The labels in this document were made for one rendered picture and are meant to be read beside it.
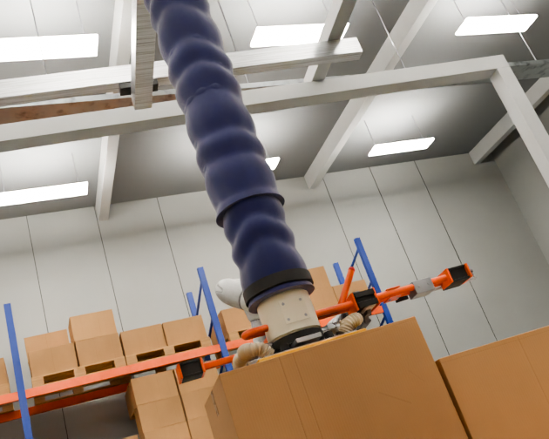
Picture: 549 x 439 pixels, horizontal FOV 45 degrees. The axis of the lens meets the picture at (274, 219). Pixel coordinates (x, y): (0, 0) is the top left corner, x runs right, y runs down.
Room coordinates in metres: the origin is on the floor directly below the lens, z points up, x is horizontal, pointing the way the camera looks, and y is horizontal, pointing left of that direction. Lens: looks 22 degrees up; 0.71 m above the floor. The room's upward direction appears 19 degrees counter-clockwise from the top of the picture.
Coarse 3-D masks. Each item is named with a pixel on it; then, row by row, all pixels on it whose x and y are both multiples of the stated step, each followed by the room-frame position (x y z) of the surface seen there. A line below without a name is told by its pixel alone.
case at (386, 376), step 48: (384, 336) 1.90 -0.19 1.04; (240, 384) 1.76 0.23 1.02; (288, 384) 1.80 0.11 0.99; (336, 384) 1.84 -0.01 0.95; (384, 384) 1.88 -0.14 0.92; (432, 384) 1.92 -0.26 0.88; (240, 432) 1.74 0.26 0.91; (288, 432) 1.78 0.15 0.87; (336, 432) 1.82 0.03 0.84; (384, 432) 1.86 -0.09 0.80; (432, 432) 1.91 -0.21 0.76
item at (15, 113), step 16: (528, 48) 7.58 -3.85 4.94; (512, 64) 7.21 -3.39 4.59; (528, 64) 7.31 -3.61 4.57; (544, 64) 7.45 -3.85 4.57; (288, 80) 5.96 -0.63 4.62; (480, 80) 7.29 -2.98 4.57; (96, 96) 5.13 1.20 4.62; (112, 96) 5.20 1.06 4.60; (128, 96) 5.26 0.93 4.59; (160, 96) 5.40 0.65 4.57; (0, 112) 4.84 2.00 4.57; (16, 112) 4.91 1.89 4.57; (32, 112) 4.99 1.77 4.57; (48, 112) 5.07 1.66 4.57; (64, 112) 5.15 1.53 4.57; (80, 112) 5.23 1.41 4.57
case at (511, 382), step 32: (480, 352) 2.00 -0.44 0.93; (512, 352) 2.03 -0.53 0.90; (544, 352) 2.06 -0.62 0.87; (448, 384) 1.96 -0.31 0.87; (480, 384) 1.98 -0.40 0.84; (512, 384) 2.01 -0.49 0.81; (544, 384) 2.04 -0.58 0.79; (480, 416) 1.97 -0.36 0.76; (512, 416) 2.00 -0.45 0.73; (544, 416) 2.03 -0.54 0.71
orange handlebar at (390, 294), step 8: (432, 280) 2.16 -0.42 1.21; (440, 280) 2.17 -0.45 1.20; (392, 288) 2.11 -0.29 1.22; (400, 288) 2.12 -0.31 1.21; (408, 288) 2.13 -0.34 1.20; (384, 296) 2.10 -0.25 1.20; (392, 296) 2.11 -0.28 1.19; (400, 296) 2.17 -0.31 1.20; (344, 304) 2.05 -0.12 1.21; (352, 304) 2.06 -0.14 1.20; (320, 312) 2.02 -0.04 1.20; (328, 312) 2.03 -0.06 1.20; (344, 312) 2.10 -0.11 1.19; (256, 328) 1.96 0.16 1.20; (264, 328) 1.96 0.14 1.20; (248, 336) 1.96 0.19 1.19; (256, 336) 2.00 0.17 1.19; (216, 360) 2.19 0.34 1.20; (224, 360) 2.20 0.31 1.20; (232, 360) 2.21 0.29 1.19; (208, 368) 2.19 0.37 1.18
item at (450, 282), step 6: (444, 270) 2.17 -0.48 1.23; (450, 270) 2.18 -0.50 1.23; (456, 270) 2.19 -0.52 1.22; (462, 270) 2.19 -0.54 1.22; (468, 270) 2.19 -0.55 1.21; (450, 276) 2.16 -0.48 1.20; (456, 276) 2.18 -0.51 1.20; (462, 276) 2.19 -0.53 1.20; (468, 276) 2.19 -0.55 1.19; (444, 282) 2.20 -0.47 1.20; (450, 282) 2.17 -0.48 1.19; (456, 282) 2.19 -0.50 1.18; (462, 282) 2.23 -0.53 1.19; (444, 288) 2.22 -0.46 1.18
